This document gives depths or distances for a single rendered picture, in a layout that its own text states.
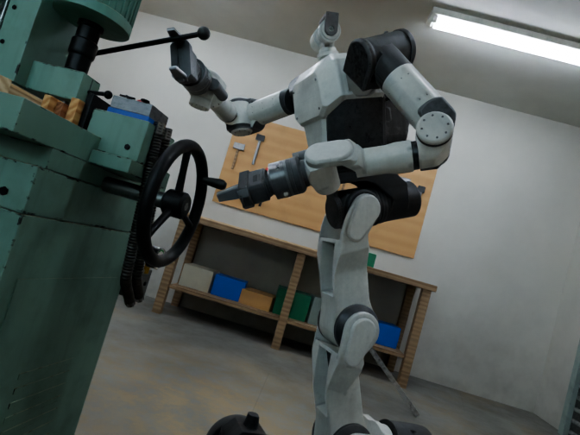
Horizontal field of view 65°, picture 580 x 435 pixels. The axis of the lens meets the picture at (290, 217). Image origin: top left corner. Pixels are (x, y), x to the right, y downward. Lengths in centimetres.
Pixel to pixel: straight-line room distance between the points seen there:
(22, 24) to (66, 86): 17
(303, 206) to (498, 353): 226
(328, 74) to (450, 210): 347
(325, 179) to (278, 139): 347
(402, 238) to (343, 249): 319
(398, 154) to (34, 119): 71
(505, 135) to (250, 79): 253
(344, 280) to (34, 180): 83
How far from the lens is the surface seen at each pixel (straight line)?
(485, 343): 476
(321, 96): 127
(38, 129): 93
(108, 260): 123
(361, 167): 104
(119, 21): 122
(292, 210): 440
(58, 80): 122
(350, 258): 132
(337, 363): 135
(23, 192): 95
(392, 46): 120
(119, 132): 105
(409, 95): 111
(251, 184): 106
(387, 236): 444
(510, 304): 480
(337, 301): 134
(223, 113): 162
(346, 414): 146
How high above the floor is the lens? 78
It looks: 4 degrees up
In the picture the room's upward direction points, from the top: 16 degrees clockwise
